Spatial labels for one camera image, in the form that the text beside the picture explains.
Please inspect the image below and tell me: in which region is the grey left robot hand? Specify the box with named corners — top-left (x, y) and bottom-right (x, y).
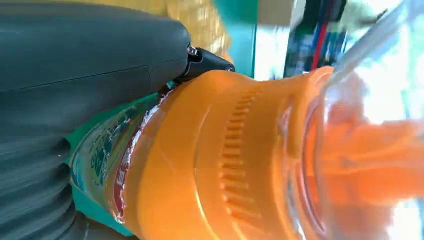
top-left (0, 1), bottom-right (236, 142)

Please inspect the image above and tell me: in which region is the orange drink bottle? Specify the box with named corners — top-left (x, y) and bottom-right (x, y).
top-left (69, 0), bottom-right (424, 240)

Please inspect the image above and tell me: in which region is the cardboard box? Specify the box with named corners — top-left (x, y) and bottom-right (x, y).
top-left (257, 0), bottom-right (296, 27)

